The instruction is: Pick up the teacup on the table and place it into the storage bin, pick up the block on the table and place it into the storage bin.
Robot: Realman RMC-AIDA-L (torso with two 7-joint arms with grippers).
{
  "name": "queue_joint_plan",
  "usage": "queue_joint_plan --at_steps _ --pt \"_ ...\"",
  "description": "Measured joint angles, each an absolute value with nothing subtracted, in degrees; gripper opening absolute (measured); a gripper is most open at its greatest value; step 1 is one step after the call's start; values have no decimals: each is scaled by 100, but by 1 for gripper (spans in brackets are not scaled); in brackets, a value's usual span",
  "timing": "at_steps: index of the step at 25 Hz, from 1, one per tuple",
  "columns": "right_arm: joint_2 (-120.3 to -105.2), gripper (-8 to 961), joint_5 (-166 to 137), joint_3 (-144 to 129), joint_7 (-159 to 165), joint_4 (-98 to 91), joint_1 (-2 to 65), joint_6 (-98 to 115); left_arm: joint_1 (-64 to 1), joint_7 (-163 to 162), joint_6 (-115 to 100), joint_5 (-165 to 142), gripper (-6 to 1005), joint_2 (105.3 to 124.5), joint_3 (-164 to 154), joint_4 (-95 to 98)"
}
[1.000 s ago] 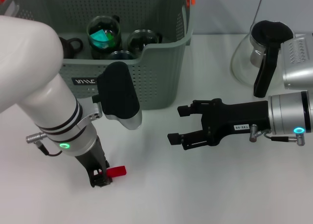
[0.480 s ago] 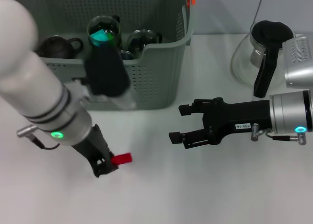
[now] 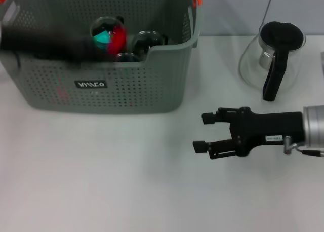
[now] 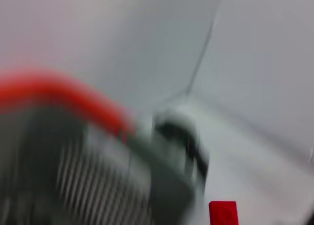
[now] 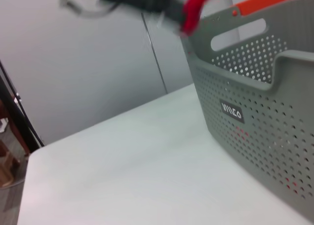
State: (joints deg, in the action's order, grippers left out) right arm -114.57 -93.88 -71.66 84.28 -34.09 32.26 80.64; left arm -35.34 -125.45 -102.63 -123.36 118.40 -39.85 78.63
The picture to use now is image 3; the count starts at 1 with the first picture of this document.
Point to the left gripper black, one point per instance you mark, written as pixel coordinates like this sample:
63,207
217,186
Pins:
50,43

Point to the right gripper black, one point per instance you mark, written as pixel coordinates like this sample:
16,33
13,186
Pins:
265,128

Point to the glass teacup black holder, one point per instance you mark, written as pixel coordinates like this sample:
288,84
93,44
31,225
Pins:
126,57
146,43
101,23

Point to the grey perforated plastic storage bin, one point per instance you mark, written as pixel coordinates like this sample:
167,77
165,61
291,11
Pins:
152,90

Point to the teal square toy plate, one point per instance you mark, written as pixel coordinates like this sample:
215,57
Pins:
102,39

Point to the dark red curved brick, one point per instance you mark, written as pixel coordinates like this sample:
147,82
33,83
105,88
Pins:
117,39

